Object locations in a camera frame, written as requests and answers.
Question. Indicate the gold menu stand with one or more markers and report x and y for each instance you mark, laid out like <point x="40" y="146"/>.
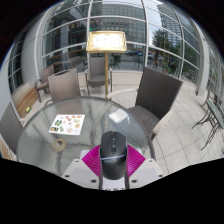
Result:
<point x="106" y="41"/>

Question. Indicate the small clear plastic card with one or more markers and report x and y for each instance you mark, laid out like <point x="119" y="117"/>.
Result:
<point x="118" y="116"/>

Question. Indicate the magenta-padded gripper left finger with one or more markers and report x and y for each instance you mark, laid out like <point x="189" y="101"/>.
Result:
<point x="78" y="170"/>

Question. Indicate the grey wicker chair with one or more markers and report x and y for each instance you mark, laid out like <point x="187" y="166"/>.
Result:
<point x="10" y="128"/>
<point x="45" y="80"/>
<point x="158" y="91"/>
<point x="97" y="71"/>
<point x="65" y="85"/>

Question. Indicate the black computer mouse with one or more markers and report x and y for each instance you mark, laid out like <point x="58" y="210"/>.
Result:
<point x="113" y="154"/>

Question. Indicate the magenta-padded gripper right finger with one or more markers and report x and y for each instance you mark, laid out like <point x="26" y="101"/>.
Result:
<point x="148" y="170"/>

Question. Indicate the colourful picture menu card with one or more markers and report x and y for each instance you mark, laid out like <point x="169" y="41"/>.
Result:
<point x="67" y="124"/>

